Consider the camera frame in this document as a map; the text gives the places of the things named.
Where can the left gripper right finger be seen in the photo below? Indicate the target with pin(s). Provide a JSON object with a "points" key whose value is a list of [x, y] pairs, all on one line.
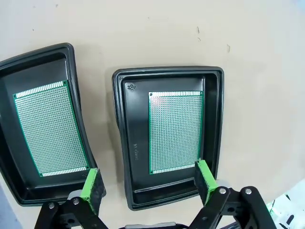
{"points": [[205, 181]]}

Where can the green perforated circuit board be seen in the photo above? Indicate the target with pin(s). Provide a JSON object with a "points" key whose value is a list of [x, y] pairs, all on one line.
{"points": [[50, 128], [176, 131]]}

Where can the black plastic ESD tray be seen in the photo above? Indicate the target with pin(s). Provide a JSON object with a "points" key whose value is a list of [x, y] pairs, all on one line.
{"points": [[135, 133], [35, 71]]}

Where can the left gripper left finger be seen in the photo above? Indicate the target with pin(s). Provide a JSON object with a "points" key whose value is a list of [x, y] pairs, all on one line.
{"points": [[91, 190]]}

